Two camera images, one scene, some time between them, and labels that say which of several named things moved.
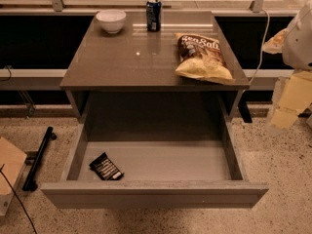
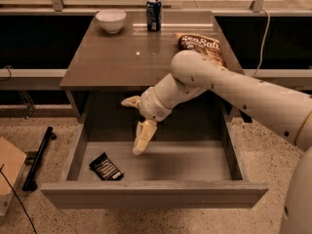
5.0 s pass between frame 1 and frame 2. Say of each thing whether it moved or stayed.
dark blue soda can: stayed
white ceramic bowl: stayed
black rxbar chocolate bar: stayed
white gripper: moved
